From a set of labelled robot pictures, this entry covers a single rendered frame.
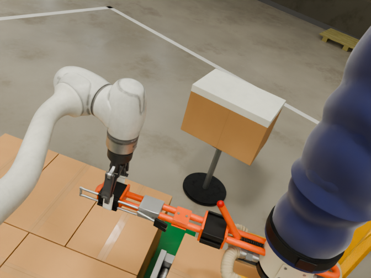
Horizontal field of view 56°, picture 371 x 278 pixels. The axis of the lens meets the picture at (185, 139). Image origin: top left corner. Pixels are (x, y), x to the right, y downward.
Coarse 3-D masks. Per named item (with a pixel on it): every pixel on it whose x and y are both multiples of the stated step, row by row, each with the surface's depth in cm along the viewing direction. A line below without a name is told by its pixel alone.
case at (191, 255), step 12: (192, 240) 146; (180, 252) 140; (192, 252) 142; (204, 252) 143; (216, 252) 144; (180, 264) 136; (192, 264) 137; (204, 264) 139; (216, 264) 140; (240, 264) 142; (168, 276) 131; (180, 276) 132; (192, 276) 133; (204, 276) 134; (216, 276) 135; (252, 276) 139
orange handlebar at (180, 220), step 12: (96, 192) 112; (120, 204) 111; (132, 204) 111; (168, 216) 110; (180, 216) 110; (192, 216) 112; (180, 228) 110; (192, 228) 109; (228, 240) 108; (240, 240) 108; (264, 240) 110; (264, 252) 107; (324, 276) 105; (336, 276) 105
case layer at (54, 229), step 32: (0, 160) 211; (64, 160) 223; (32, 192) 197; (64, 192) 203; (160, 192) 220; (32, 224) 181; (64, 224) 185; (96, 224) 190; (128, 224) 195; (0, 256) 164; (32, 256) 167; (64, 256) 171; (96, 256) 175; (128, 256) 179
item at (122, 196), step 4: (116, 184) 114; (120, 184) 115; (124, 184) 115; (128, 184) 115; (100, 188) 111; (116, 188) 113; (120, 188) 113; (124, 188) 114; (128, 188) 114; (116, 192) 112; (120, 192) 112; (124, 192) 112; (116, 196) 110; (120, 196) 111; (124, 196) 112; (120, 200) 110
